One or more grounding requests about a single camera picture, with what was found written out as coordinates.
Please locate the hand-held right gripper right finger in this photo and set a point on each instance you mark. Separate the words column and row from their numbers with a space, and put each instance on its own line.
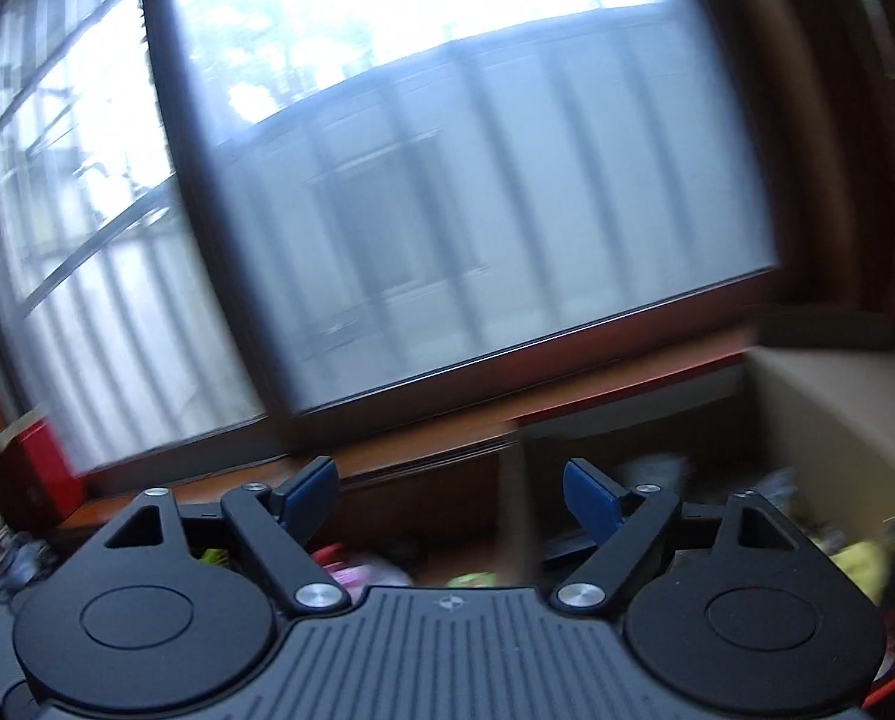
column 591, row 499

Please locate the red box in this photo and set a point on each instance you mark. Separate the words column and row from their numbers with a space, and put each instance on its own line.
column 46, row 465

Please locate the wooden window sill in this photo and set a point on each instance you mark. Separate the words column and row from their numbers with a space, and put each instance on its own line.
column 417, row 431

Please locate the sliding glass window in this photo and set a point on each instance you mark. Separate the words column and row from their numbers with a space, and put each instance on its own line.
column 492, row 202

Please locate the pink packet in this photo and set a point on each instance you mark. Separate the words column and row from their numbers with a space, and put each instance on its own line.
column 365, row 576

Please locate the brown cardboard box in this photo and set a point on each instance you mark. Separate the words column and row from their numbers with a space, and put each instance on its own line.
column 830, row 420

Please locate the patterned crumpled cloth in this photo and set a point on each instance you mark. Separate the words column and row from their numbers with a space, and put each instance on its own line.
column 1, row 547

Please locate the yellow-green packet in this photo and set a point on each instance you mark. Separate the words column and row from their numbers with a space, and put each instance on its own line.
column 860, row 566

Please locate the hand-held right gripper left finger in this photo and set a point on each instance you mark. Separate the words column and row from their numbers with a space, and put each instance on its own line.
column 309, row 495

